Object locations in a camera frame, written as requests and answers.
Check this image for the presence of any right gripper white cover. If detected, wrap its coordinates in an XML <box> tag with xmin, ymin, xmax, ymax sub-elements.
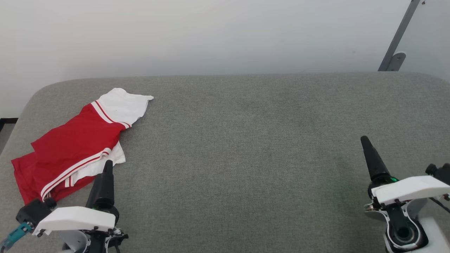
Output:
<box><xmin>361</xmin><ymin>136</ymin><xmax>450</xmax><ymax>216</ymax></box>

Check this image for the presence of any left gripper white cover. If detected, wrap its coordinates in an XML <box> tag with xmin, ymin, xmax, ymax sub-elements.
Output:
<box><xmin>33</xmin><ymin>160</ymin><xmax>129</xmax><ymax>253</ymax></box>

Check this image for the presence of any red and white basketball jersey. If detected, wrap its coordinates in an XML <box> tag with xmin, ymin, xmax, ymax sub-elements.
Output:
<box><xmin>11</xmin><ymin>88</ymin><xmax>154</xmax><ymax>205</ymax></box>

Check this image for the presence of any black baseboard strip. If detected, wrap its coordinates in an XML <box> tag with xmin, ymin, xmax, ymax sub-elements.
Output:
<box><xmin>0</xmin><ymin>118</ymin><xmax>18</xmax><ymax>132</ymax></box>

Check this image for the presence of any grey fabric sofa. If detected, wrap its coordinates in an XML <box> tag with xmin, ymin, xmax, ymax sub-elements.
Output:
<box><xmin>0</xmin><ymin>72</ymin><xmax>450</xmax><ymax>253</ymax></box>

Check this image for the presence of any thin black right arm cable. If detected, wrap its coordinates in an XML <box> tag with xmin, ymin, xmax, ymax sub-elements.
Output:
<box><xmin>429</xmin><ymin>197</ymin><xmax>450</xmax><ymax>214</ymax></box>

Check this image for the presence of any teal cable connector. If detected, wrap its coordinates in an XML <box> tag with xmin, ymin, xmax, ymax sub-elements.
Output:
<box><xmin>0</xmin><ymin>221</ymin><xmax>34</xmax><ymax>252</ymax></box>

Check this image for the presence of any grey metal bracket pole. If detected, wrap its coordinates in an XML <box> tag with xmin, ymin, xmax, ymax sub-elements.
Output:
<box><xmin>378</xmin><ymin>0</ymin><xmax>422</xmax><ymax>72</ymax></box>

